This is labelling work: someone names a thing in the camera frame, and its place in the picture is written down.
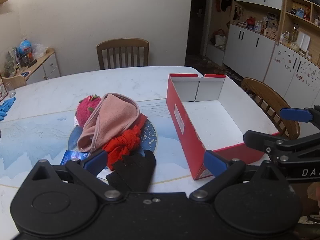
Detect brown curved wooden chair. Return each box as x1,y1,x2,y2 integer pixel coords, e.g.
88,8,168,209
241,77,300,140

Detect clear plastic bag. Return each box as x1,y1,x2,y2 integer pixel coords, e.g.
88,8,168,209
32,42,47,58

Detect wooden and white sideboard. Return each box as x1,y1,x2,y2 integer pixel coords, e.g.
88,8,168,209
0,47,62,85

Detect blue rubber gloves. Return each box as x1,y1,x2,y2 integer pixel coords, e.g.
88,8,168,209
0,97,16,123

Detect white lower cabinet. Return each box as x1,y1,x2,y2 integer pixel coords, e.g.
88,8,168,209
222,24,276,78

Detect blue printed small box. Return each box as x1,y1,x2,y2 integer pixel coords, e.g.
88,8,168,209
61,150,90,166

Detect pink dragon fruit plush toy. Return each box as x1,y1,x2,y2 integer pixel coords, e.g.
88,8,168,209
75,94,102,128

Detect red knotted cloth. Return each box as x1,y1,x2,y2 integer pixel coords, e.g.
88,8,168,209
102,113,148,170

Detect clear drinking glass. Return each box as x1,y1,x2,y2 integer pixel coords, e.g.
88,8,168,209
5,81,17,98

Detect person's right hand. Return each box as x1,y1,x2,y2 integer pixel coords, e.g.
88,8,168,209
308,183,320,205

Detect small light wooden chair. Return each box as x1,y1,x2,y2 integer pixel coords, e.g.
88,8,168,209
1,75,27,90

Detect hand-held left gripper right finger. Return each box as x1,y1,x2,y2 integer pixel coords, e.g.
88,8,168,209
189,150,288,202

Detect wooden open shelving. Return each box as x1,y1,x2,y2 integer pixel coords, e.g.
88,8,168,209
277,0,320,68

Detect white and red bag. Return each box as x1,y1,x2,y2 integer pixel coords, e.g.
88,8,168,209
212,29,227,47

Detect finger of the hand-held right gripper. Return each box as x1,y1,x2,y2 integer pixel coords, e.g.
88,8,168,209
243,130,320,162
279,106,320,124

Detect white cabinet with stickers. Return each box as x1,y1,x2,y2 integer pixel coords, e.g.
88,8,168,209
263,42,320,111

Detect brown slatted wooden chair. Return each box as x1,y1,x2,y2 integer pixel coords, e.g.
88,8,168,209
96,38,150,70

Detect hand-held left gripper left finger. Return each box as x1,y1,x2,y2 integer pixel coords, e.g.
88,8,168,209
24,150,125,202

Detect red cardboard box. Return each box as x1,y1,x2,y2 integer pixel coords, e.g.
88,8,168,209
166,73,280,181

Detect pink fleece cloth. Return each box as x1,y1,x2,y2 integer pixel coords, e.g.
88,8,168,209
77,93,140,154

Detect black glove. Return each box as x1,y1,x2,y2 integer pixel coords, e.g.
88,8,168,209
106,150,157,192

